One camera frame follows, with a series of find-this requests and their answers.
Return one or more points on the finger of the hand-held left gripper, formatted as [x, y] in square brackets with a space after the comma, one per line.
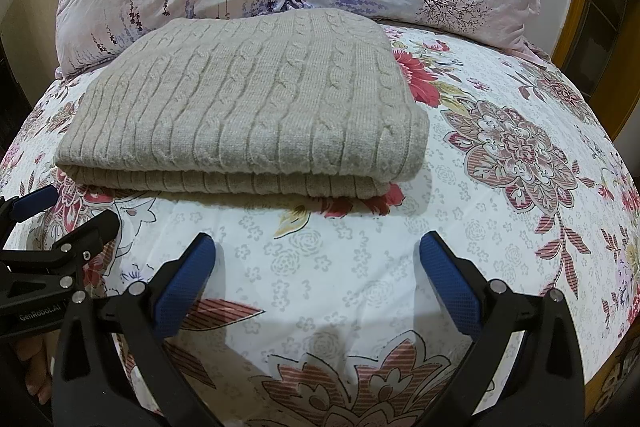
[95, 229]
[35, 202]

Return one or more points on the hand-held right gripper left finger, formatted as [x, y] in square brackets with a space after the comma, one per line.
[182, 287]

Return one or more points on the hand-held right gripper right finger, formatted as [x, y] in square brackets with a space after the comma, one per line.
[450, 284]

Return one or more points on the person's left hand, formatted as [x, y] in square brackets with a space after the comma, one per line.
[37, 367]

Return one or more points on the white floral bedsheet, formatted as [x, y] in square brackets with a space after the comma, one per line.
[325, 257]

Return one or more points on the wooden headboard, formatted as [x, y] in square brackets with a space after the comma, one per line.
[595, 7]

